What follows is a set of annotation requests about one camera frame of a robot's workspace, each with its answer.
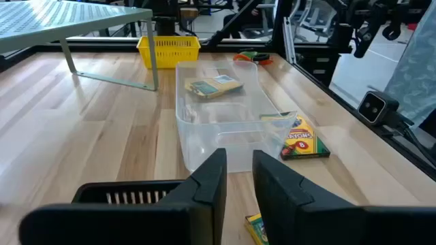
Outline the yellow green crayon box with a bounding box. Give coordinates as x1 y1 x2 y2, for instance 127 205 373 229
260 111 331 161
244 213 270 245
185 74 245 100

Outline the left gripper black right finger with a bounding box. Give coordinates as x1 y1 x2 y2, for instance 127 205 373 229
251 149 436 245

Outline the black aluminium table frame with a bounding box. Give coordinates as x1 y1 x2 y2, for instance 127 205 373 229
0 35 436 181

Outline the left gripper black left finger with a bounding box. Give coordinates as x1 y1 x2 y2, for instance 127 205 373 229
18 148 228 245

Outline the green perforated metal shelf riser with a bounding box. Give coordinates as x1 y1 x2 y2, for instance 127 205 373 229
0 0 160 92

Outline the black plastic basket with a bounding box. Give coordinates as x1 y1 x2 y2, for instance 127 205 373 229
71 180 187 205

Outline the black cube camera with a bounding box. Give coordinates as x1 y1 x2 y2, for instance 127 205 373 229
356 90 400 126

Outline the black camera cable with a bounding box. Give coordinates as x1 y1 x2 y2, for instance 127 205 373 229
384 114 436 167

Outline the clear plastic bin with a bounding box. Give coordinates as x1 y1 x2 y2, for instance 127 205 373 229
175 60 298 174

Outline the grey office chair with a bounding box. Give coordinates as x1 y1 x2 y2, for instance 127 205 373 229
299 0 338 38

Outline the yellow plastic basket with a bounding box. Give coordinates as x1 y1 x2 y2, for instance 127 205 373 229
136 35 202 70

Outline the person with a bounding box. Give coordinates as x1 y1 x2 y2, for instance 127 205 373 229
223 0 273 39
384 0 436 129

